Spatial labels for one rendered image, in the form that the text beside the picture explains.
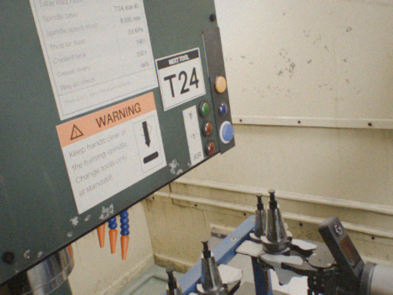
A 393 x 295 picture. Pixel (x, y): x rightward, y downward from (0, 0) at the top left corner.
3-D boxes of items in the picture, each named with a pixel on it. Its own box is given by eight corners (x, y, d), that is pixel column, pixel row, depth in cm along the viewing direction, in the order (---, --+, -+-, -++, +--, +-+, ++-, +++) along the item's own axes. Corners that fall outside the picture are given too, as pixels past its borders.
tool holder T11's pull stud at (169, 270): (173, 281, 82) (170, 265, 81) (178, 285, 81) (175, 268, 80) (166, 286, 81) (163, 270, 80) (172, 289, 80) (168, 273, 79)
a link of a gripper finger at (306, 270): (279, 273, 86) (326, 279, 82) (279, 266, 85) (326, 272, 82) (285, 259, 90) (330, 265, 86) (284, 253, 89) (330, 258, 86)
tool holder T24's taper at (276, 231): (270, 229, 94) (267, 200, 92) (290, 232, 92) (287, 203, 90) (262, 239, 91) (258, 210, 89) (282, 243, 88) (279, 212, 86)
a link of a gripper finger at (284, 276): (259, 284, 90) (305, 291, 87) (256, 259, 89) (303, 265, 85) (263, 275, 93) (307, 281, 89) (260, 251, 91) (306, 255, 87)
